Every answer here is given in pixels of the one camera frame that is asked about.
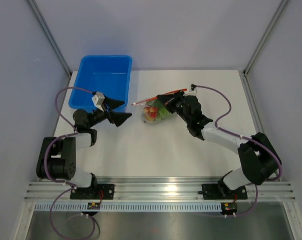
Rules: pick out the aluminium corner post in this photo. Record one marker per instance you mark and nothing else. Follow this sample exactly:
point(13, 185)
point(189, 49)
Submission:
point(49, 36)
point(266, 35)

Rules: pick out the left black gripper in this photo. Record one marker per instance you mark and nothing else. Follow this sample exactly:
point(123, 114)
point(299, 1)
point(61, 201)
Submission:
point(117, 118)

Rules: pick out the white slotted cable duct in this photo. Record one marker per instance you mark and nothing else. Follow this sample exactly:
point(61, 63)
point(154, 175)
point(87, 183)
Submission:
point(132, 207)

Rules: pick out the left aluminium corner post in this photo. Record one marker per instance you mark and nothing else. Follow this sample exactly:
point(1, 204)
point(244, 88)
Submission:
point(49, 36)

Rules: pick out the right small circuit board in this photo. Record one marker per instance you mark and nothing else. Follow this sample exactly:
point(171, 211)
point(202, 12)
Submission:
point(229, 208)

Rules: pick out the right side aluminium rail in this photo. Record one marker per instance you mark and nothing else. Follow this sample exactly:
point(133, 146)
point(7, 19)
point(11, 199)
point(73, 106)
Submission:
point(255, 114)

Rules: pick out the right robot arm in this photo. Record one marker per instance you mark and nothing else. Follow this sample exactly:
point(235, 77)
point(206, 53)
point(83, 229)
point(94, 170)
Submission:
point(257, 156)

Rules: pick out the right aluminium corner post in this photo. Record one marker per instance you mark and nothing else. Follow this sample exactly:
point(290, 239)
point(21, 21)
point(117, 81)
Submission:
point(266, 35)

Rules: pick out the aluminium front rail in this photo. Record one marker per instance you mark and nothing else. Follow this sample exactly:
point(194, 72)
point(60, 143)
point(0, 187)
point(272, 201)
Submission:
point(168, 189)

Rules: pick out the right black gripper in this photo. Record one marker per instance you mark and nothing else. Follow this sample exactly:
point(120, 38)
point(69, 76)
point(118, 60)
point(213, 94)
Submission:
point(170, 100)

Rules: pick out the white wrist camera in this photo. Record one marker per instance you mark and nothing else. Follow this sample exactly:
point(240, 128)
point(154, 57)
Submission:
point(98, 100)
point(191, 90)

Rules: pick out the green fake lettuce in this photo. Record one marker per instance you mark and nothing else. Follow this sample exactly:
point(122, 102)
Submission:
point(162, 112)

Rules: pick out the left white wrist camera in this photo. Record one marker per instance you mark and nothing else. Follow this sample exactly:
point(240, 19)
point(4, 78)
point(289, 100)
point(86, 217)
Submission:
point(98, 100)

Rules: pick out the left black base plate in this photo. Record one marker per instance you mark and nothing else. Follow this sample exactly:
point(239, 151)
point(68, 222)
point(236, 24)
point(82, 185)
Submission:
point(102, 190)

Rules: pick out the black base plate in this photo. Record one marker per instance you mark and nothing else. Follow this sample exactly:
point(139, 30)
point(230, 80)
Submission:
point(217, 192)
point(102, 190)

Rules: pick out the small circuit board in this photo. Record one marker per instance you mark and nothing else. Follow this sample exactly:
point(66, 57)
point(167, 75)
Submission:
point(93, 206)
point(229, 208)

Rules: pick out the red fake strawberry bunch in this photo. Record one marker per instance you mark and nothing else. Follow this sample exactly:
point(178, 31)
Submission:
point(150, 113)

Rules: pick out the blue plastic bin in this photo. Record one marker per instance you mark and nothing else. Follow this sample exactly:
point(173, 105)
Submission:
point(109, 74)

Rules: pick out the aluminium rail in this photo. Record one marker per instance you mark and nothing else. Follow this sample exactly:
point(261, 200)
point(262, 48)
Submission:
point(168, 189)
point(255, 114)

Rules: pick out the clear zip top bag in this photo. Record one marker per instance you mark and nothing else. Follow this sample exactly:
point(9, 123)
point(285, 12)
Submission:
point(141, 104)

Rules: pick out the left small circuit board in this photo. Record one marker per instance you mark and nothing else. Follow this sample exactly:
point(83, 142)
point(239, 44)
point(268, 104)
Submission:
point(93, 206)

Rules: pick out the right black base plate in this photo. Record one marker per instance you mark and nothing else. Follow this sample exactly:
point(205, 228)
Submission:
point(217, 192)

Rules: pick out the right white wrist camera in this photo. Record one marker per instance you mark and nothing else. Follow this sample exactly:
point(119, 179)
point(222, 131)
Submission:
point(191, 90)

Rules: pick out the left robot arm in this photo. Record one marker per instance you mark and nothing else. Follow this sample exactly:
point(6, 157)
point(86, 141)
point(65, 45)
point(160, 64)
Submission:
point(57, 159)

